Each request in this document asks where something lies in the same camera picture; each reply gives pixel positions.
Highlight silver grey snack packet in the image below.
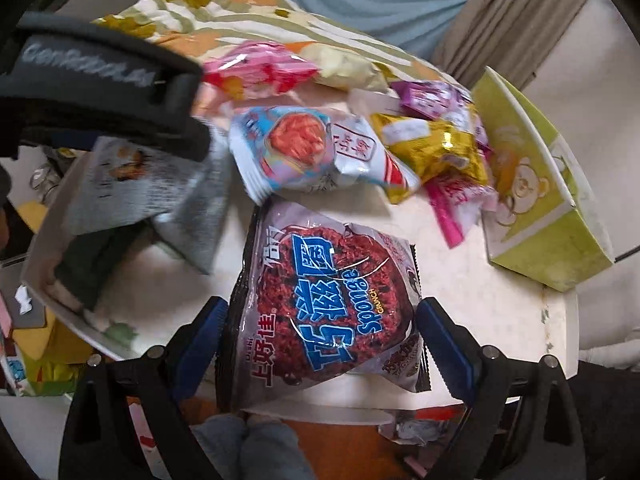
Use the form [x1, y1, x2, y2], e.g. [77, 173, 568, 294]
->
[64, 135, 232, 276]

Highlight white rectangular box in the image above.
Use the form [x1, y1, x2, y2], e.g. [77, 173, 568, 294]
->
[20, 136, 257, 362]

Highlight red silver wrapper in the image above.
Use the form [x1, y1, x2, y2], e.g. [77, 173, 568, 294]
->
[377, 405, 468, 449]

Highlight yellow green bag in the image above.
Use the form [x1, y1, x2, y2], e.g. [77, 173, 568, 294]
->
[14, 305, 83, 397]

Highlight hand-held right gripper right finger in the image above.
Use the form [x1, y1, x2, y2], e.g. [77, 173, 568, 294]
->
[415, 297, 588, 480]

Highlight green bear-print box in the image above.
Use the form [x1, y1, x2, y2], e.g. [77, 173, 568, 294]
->
[471, 65, 616, 294]

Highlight pink white magenta-edged packet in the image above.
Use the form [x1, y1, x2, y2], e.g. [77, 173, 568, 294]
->
[424, 172, 501, 251]

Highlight yellow gold snack packet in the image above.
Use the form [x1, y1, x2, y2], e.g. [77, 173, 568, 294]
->
[370, 112, 490, 187]

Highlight beige curtain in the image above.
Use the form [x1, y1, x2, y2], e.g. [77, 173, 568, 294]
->
[430, 0, 598, 92]

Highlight white blue snack packet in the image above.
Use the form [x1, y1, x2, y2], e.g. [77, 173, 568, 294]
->
[229, 105, 422, 206]

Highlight floral striped blanket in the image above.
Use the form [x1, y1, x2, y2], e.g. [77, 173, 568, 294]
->
[92, 0, 453, 113]

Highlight pink red snack packet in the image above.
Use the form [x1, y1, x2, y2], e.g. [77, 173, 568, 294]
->
[202, 41, 321, 102]

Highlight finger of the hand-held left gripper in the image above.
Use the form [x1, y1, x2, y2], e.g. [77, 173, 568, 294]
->
[145, 74, 212, 162]

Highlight purple snack packet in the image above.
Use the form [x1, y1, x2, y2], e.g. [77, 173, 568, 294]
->
[390, 80, 473, 122]

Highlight person's legs in jeans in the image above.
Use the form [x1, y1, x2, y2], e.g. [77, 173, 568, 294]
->
[190, 412, 322, 480]

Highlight pale yellow snack packet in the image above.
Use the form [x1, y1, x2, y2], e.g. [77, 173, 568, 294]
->
[304, 42, 387, 93]

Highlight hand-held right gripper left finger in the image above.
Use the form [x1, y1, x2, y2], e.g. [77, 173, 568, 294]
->
[60, 296, 231, 480]

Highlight brown red snack bag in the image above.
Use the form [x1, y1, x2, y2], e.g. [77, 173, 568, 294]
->
[220, 200, 432, 411]

